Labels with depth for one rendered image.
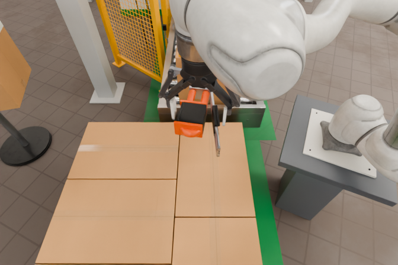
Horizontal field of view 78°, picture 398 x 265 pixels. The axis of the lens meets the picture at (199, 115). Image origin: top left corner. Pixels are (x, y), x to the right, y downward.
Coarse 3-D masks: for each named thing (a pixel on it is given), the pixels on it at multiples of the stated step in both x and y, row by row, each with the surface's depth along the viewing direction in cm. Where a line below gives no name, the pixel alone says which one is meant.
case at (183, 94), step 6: (180, 60) 138; (180, 66) 141; (180, 78) 148; (222, 84) 151; (186, 90) 155; (180, 96) 160; (186, 96) 160; (210, 96) 160; (216, 96) 160; (216, 102) 164; (222, 102) 164
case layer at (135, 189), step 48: (96, 144) 147; (144, 144) 147; (192, 144) 147; (240, 144) 147; (96, 192) 128; (144, 192) 128; (192, 192) 128; (240, 192) 128; (48, 240) 113; (96, 240) 113; (144, 240) 113; (192, 240) 113; (240, 240) 113
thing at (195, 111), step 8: (184, 104) 66; (192, 104) 66; (200, 104) 66; (184, 112) 64; (192, 112) 64; (200, 112) 64; (176, 120) 62; (184, 120) 62; (192, 120) 62; (200, 120) 62; (176, 128) 63; (192, 128) 62; (200, 128) 62; (200, 136) 64
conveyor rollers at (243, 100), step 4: (176, 44) 220; (176, 76) 190; (172, 80) 184; (176, 80) 184; (172, 84) 184; (176, 96) 174; (176, 100) 172; (240, 100) 172; (244, 100) 172; (248, 100) 172
